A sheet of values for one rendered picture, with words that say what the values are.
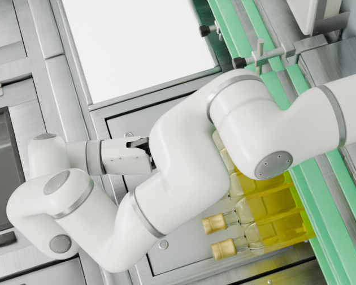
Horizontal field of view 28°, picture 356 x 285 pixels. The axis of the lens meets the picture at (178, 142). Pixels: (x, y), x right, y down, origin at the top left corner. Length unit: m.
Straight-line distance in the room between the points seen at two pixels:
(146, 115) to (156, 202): 0.70
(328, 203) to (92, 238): 0.45
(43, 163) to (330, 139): 0.57
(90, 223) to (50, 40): 0.86
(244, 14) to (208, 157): 0.68
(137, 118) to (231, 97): 0.70
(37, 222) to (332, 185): 0.54
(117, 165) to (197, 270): 0.28
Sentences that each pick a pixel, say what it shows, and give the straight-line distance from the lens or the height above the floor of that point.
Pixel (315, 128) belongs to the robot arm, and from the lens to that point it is 0.99.
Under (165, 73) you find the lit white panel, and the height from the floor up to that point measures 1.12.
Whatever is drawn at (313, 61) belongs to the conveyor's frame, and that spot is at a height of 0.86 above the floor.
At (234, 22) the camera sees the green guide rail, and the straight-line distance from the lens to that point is 1.62.
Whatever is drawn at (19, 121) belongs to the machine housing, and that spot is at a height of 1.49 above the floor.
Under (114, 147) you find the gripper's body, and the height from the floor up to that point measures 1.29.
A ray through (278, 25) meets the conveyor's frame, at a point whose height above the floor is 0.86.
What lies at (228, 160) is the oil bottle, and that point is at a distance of 1.46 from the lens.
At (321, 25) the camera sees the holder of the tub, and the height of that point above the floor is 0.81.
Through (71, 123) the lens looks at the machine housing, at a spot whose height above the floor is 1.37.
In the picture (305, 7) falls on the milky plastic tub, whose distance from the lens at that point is 1.55.
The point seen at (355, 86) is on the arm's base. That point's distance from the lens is 1.03.
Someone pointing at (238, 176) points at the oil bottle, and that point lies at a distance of 1.45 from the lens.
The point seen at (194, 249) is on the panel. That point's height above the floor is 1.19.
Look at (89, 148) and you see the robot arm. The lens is 1.49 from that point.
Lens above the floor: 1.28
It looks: 5 degrees down
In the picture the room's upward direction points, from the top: 107 degrees counter-clockwise
